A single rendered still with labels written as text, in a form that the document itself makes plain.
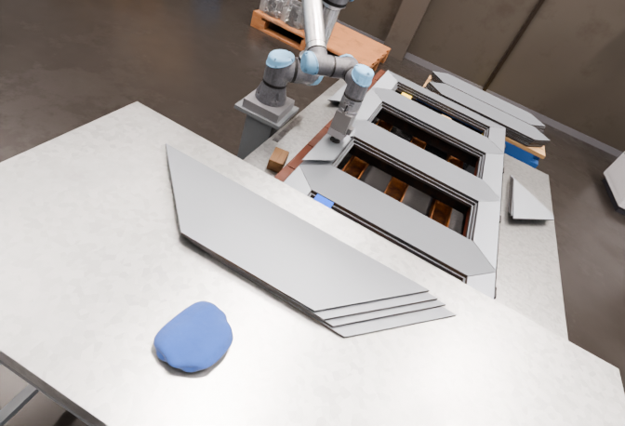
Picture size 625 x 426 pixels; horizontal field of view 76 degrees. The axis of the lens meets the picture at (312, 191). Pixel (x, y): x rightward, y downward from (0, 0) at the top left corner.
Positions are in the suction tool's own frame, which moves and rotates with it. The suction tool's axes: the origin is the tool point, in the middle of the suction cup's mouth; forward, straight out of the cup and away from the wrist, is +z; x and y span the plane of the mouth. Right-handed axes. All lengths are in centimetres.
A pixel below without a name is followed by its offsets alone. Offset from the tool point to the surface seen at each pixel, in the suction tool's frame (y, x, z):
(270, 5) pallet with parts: 280, 174, 58
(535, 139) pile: 106, -86, 1
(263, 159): -8.3, 22.9, 17.8
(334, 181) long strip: -21.4, -9.3, 0.7
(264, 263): -85, -12, -22
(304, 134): 23.1, 18.7, 17.8
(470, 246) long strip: -16, -60, 1
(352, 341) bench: -88, -33, -19
